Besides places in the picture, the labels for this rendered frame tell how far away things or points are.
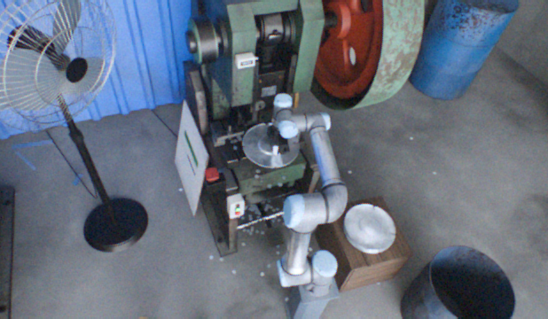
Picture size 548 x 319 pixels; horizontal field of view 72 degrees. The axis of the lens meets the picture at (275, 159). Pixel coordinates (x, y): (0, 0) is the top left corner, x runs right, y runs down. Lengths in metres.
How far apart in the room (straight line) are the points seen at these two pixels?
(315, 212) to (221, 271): 1.16
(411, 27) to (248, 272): 1.63
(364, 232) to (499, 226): 1.25
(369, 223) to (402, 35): 1.11
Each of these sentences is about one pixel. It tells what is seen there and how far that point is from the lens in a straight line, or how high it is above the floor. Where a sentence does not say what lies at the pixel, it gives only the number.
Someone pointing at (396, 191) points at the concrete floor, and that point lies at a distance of 2.95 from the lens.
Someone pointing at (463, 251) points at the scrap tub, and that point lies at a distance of 2.33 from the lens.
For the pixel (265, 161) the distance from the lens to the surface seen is 1.86.
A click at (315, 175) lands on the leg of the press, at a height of 0.59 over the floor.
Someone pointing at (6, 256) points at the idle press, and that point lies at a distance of 2.75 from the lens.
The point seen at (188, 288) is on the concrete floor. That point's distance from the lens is 2.39.
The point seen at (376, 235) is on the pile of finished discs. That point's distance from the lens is 2.22.
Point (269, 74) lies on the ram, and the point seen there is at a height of 1.16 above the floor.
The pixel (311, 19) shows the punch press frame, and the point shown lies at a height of 1.43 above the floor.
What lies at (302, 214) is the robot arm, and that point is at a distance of 1.36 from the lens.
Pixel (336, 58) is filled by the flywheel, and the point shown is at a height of 1.15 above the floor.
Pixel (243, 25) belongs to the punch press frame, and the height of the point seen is 1.45.
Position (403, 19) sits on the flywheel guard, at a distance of 1.53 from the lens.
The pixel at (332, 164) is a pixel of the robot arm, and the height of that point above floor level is 1.09.
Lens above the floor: 2.22
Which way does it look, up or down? 50 degrees down
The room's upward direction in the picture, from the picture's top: 9 degrees clockwise
